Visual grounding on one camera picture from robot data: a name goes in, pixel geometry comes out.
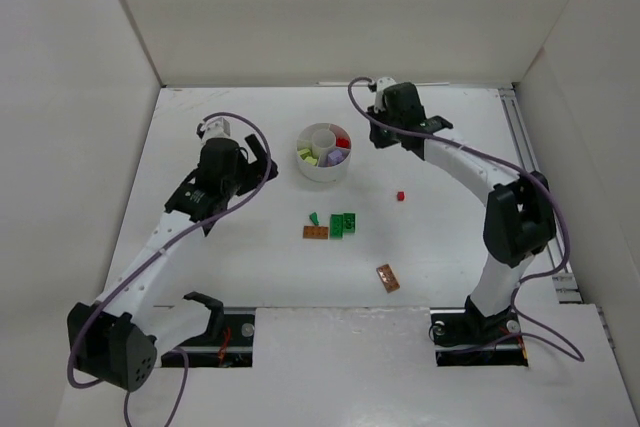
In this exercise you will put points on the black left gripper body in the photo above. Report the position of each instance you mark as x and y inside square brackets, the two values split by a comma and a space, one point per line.
[255, 167]

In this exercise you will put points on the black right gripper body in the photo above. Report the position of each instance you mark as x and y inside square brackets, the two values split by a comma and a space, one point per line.
[379, 128]

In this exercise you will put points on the yellow and red lego stack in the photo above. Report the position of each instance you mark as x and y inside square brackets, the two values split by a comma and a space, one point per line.
[305, 152]

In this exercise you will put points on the red sloped lego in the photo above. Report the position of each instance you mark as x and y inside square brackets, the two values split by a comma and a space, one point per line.
[342, 142]

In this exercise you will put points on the purple lego brick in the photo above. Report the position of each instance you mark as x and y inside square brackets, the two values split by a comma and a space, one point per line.
[336, 157]

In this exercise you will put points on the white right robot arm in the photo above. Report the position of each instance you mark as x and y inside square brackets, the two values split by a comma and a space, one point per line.
[519, 217]

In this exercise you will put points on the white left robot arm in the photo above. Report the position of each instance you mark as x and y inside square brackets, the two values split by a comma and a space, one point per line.
[119, 337]

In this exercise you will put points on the white round divided container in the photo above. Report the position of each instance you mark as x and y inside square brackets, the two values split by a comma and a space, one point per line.
[321, 139]

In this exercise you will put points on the small green lego piece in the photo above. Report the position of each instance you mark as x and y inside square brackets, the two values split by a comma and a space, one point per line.
[314, 219]

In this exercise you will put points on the brown flat lego brick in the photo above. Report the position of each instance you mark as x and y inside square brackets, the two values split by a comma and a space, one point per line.
[315, 232]

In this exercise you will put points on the green lego brick left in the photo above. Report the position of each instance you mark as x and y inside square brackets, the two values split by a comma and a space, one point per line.
[336, 227]

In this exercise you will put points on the green lego brick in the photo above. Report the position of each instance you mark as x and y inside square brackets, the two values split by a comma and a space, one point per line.
[336, 227]
[349, 222]

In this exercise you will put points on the green lego brick right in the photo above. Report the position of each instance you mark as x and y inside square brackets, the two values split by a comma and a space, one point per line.
[349, 222]

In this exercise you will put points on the brown lego brick lower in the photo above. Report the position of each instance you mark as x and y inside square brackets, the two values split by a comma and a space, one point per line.
[388, 278]

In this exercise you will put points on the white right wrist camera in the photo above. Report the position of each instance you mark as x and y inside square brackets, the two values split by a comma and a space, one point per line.
[378, 87]

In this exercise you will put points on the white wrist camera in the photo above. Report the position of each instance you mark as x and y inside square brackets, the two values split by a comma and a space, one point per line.
[378, 87]
[218, 127]

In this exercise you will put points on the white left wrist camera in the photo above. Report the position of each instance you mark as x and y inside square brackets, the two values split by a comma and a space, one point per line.
[218, 127]

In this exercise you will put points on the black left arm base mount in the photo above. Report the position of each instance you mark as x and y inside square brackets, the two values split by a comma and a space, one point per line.
[226, 341]

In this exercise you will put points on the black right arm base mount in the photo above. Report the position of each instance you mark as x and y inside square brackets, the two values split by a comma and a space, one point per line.
[464, 338]

